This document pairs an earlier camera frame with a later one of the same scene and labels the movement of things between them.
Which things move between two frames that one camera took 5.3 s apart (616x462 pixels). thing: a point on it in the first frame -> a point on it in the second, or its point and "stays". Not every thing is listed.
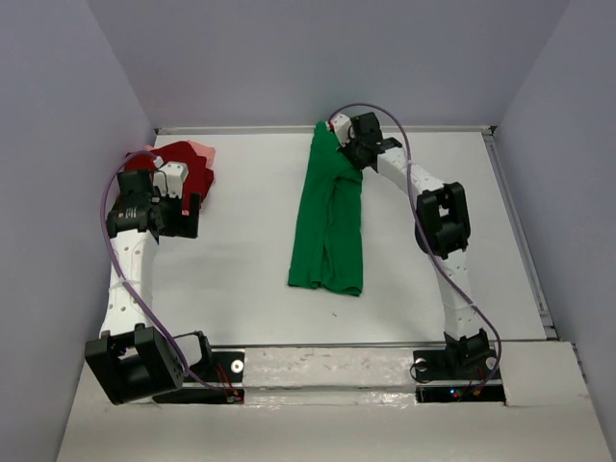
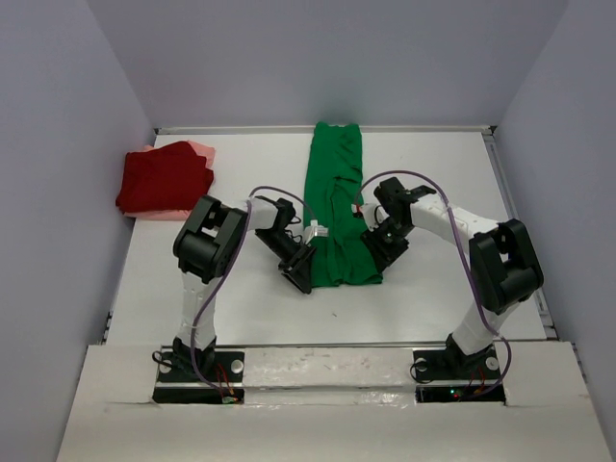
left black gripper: (185, 226) -> (298, 267)
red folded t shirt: (199, 174) stays
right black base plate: (457, 375) stays
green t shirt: (328, 247) stays
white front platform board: (359, 405) stays
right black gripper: (346, 150) -> (382, 255)
